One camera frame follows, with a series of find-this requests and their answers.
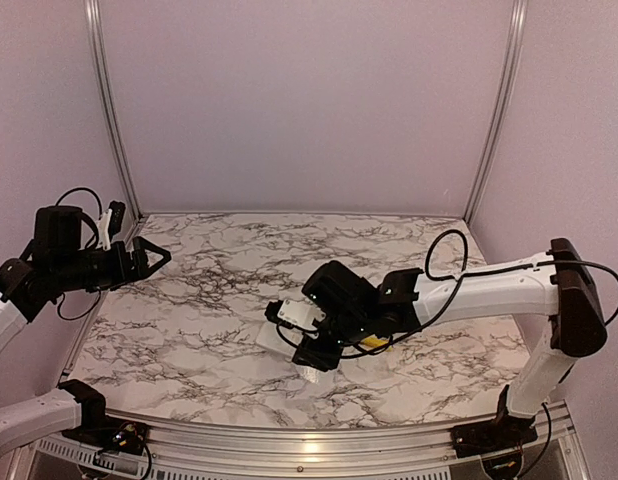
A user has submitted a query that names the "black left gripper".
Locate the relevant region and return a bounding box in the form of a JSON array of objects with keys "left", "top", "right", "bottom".
[{"left": 51, "top": 235, "right": 170, "bottom": 293}]

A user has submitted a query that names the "yellow handled screwdriver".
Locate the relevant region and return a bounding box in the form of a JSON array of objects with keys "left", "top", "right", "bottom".
[{"left": 359, "top": 335, "right": 392, "bottom": 353}]

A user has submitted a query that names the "white remote control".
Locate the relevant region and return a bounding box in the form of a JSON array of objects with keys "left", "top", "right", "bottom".
[{"left": 255, "top": 320, "right": 302, "bottom": 360}]

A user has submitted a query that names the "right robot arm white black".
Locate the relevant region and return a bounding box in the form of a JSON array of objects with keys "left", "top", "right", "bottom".
[{"left": 292, "top": 238, "right": 608, "bottom": 448}]

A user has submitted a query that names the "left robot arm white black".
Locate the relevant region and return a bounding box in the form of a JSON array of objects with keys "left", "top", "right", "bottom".
[{"left": 0, "top": 202, "right": 171, "bottom": 458}]

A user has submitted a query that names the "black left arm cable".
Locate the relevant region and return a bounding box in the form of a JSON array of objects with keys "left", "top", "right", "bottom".
[{"left": 53, "top": 187, "right": 104, "bottom": 251}]

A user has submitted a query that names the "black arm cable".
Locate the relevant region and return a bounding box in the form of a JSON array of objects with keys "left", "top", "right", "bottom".
[
  {"left": 53, "top": 187, "right": 104, "bottom": 251},
  {"left": 338, "top": 228, "right": 618, "bottom": 359}
]

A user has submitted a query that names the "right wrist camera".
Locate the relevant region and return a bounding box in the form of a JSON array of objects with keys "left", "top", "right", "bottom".
[{"left": 265, "top": 300, "right": 326, "bottom": 333}]

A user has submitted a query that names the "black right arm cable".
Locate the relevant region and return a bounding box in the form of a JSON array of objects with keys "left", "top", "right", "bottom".
[{"left": 338, "top": 228, "right": 618, "bottom": 359}]

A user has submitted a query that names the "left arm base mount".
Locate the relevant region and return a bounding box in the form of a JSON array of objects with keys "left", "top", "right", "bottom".
[{"left": 58, "top": 380, "right": 148, "bottom": 456}]

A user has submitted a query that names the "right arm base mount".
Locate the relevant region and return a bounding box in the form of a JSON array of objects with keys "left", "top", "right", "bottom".
[{"left": 450, "top": 385, "right": 538, "bottom": 458}]

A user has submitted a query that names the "aluminium front rail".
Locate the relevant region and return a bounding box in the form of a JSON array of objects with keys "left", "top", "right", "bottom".
[{"left": 7, "top": 401, "right": 593, "bottom": 479}]

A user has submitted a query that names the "aluminium frame post left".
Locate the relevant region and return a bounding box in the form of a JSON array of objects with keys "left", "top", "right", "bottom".
[{"left": 84, "top": 0, "right": 143, "bottom": 222}]

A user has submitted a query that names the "aluminium frame post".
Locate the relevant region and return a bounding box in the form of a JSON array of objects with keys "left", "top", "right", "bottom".
[
  {"left": 463, "top": 0, "right": 529, "bottom": 227},
  {"left": 84, "top": 0, "right": 143, "bottom": 222}
]

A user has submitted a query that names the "aluminium frame post right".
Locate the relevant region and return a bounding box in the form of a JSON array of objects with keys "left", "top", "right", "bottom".
[{"left": 463, "top": 0, "right": 529, "bottom": 227}]

